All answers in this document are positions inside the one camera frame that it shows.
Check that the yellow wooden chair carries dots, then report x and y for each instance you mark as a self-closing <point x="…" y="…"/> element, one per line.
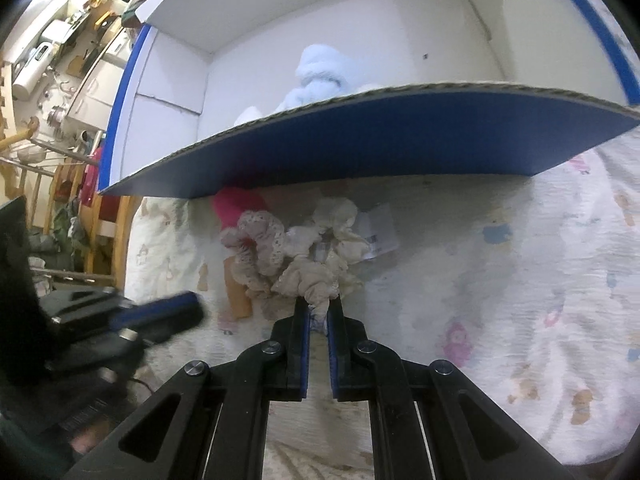
<point x="78" y="236"/>

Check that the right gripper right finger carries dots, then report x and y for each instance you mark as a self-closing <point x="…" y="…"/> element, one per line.
<point x="428" y="421"/>

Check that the white sock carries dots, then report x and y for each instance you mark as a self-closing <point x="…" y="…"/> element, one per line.
<point x="250" y="114"/>

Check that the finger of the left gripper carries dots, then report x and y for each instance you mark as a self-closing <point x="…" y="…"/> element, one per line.
<point x="150" y="314"/>

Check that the light blue fluffy sock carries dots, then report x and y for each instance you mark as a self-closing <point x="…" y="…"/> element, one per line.
<point x="323" y="73"/>

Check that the white kitchen cabinet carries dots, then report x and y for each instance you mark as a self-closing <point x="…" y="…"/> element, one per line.
<point x="92" y="104"/>

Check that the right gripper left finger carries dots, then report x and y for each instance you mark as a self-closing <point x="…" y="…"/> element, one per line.
<point x="209" y="422"/>

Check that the pink plush toy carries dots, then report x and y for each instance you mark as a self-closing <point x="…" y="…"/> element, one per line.
<point x="230" y="203"/>

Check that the clear plastic label bag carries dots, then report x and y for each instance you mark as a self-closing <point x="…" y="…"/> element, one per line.
<point x="377" y="227"/>

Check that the beige lace scrunchies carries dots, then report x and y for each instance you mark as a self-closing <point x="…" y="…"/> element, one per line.
<point x="310" y="261"/>

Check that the white water heater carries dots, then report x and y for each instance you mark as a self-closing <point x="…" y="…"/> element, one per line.
<point x="26" y="81"/>

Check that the blue white cardboard box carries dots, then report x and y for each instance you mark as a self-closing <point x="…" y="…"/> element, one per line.
<point x="444" y="87"/>

